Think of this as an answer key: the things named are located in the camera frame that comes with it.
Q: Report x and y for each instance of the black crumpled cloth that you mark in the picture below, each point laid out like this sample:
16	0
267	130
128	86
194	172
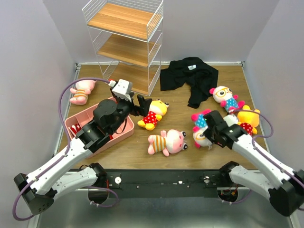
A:
200	76

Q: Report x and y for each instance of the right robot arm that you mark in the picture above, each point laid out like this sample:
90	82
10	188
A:
277	182

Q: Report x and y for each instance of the white wire shelf rack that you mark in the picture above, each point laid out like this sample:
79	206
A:
127	40

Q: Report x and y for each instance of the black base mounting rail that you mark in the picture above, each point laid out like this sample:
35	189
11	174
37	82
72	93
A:
178	183

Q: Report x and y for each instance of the pink striped plush left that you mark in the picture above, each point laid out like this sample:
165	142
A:
81	92

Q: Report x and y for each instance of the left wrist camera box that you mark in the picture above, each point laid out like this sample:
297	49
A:
122	89

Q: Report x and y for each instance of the orange plush red dotted dress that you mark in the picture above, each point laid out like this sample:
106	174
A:
248	120

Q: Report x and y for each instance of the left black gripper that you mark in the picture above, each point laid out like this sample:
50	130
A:
144	104

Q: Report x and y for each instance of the yellow plush red dotted dress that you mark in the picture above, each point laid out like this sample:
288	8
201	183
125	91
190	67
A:
157	110

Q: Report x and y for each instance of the white panda plush blue dress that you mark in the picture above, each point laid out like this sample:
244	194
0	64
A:
200	126

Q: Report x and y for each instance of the white panda plush yellow glasses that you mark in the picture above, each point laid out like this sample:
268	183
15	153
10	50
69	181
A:
225	97

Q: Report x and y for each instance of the pink divided storage tray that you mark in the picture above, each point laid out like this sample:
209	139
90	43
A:
123	129

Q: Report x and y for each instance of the pink frog plush striped shirt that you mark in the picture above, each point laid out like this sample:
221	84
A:
168	142

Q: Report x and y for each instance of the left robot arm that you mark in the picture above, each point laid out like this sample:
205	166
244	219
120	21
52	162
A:
40	187

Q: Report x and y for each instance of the red white striped item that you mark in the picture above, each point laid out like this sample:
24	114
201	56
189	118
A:
74	129

